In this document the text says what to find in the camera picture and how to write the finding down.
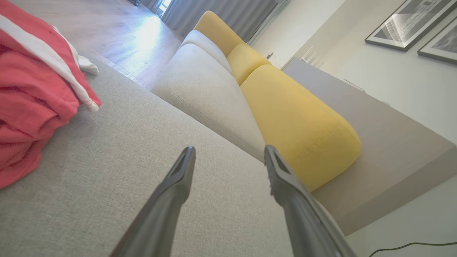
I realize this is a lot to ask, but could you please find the wide grey sofa seat cushion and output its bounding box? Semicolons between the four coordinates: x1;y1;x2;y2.
150;44;267;163

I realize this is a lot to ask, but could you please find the grey sofa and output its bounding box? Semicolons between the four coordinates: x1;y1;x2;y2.
0;50;347;257

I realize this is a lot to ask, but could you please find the yellow sofa armrest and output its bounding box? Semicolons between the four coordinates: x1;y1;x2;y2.
194;11;245;57

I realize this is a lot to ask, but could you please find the narrow grey curtain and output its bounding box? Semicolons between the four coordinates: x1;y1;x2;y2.
142;0;163;13

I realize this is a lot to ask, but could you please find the large black framed picture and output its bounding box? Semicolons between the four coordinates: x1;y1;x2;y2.
365;0;457;52

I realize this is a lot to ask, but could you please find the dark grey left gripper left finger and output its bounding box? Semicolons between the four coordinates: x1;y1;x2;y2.
110;146;196;257

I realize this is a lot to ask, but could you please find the large yellow sofa backrest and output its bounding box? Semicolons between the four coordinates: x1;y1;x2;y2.
240;64;362;193

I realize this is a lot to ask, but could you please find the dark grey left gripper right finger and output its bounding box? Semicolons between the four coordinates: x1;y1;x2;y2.
264;145;357;257

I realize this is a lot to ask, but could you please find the small grey sofa seat cushion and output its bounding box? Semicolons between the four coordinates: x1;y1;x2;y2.
180;30;233;74

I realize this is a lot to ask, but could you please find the narrow yellow sofa backrest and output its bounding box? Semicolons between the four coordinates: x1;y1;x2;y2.
227;44;272;86

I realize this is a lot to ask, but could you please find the wide grey curtain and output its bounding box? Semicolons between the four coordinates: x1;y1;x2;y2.
161;0;281;44

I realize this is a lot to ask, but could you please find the red shorts white stripe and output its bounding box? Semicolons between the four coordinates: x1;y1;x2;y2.
0;0;102;190

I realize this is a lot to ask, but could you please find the small black framed picture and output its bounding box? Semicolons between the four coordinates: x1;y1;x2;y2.
417;17;457;65

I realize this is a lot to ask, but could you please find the thin dark floor cable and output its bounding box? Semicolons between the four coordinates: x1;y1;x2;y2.
369;242;457;257

